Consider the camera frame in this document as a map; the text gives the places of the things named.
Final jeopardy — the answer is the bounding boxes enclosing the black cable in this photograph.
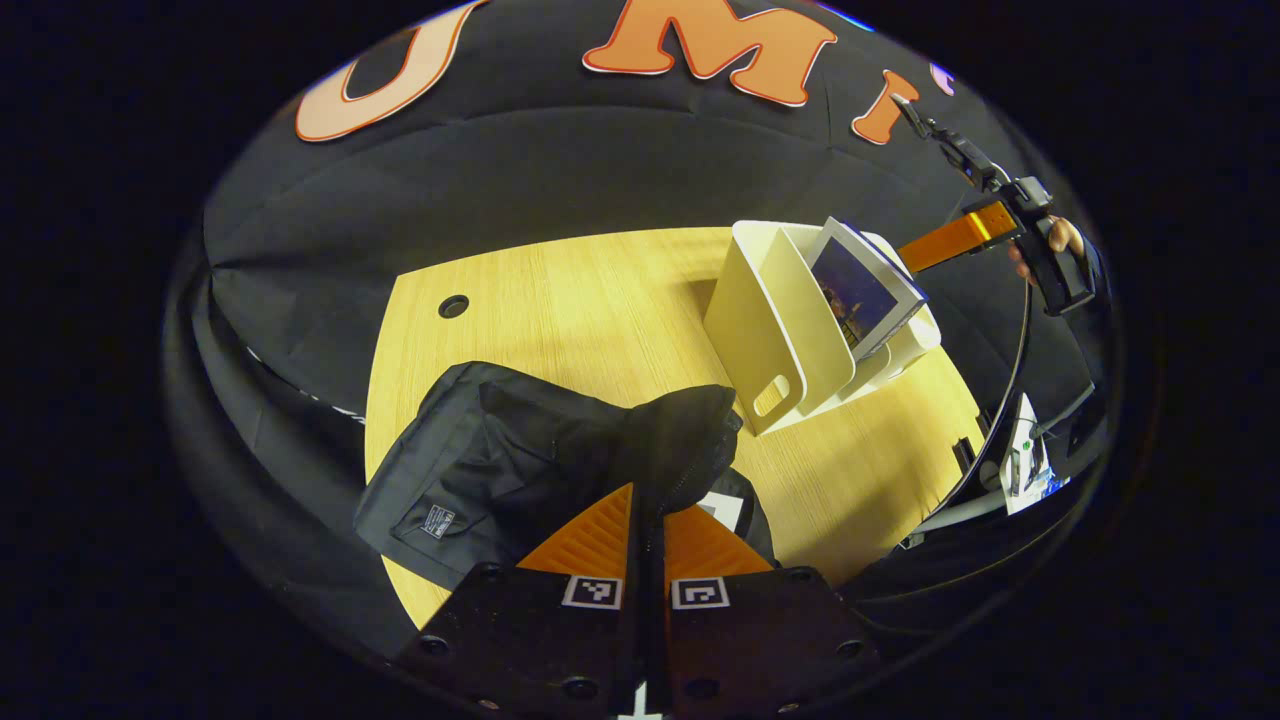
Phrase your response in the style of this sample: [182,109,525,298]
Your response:
[895,285,1036,551]

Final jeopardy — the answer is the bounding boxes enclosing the white bookshelf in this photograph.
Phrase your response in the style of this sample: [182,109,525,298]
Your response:
[703,220,944,438]

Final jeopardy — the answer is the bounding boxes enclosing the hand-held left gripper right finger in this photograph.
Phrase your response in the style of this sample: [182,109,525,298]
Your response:
[654,503,887,717]

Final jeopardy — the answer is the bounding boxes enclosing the portrait cover book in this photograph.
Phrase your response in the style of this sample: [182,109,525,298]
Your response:
[697,490,746,533]

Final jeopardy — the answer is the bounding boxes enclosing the white desk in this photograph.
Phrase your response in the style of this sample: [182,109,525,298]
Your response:
[905,393,1076,549]

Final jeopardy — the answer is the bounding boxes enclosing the black backdrop cloth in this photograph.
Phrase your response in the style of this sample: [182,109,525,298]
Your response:
[165,0,1121,661]

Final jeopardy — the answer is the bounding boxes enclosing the black schoolbag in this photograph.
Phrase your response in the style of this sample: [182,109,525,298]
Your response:
[352,360,783,593]

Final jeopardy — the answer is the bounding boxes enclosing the blue cover book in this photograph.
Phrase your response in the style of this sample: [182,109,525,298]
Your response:
[805,217,929,363]

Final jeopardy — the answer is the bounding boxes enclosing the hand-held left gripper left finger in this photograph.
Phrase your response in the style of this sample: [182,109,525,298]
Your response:
[395,482,643,717]

